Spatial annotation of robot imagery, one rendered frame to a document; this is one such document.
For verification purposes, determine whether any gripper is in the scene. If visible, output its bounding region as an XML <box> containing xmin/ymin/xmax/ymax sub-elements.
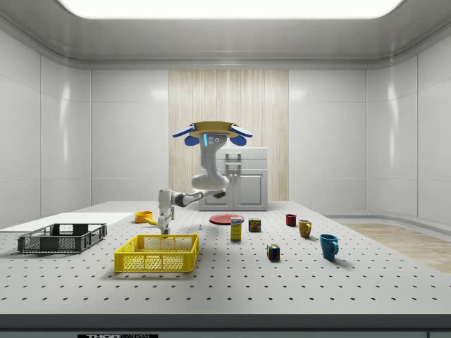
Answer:
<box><xmin>156</xmin><ymin>213</ymin><xmax>173</xmax><ymax>236</ymax></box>

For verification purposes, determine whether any yellow basket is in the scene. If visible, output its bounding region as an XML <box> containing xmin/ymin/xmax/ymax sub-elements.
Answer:
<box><xmin>113</xmin><ymin>232</ymin><xmax>200</xmax><ymax>273</ymax></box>

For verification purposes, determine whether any red plate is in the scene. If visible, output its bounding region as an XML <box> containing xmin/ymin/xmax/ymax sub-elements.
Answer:
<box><xmin>209</xmin><ymin>213</ymin><xmax>246</xmax><ymax>227</ymax></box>

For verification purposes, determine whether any white cabinet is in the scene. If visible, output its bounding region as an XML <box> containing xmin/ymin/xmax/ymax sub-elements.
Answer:
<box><xmin>197</xmin><ymin>146</ymin><xmax>269</xmax><ymax>213</ymax></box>

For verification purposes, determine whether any dark grey basket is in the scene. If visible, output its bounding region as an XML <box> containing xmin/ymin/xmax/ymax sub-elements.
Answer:
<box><xmin>17</xmin><ymin>223</ymin><xmax>109</xmax><ymax>255</ymax></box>

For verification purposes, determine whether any yellow mug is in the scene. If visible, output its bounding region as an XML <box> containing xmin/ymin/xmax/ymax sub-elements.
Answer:
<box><xmin>297</xmin><ymin>218</ymin><xmax>314</xmax><ymax>239</ymax></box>

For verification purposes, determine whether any blue mug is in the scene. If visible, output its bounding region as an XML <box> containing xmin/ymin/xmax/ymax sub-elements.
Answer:
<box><xmin>319</xmin><ymin>234</ymin><xmax>340</xmax><ymax>261</ymax></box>

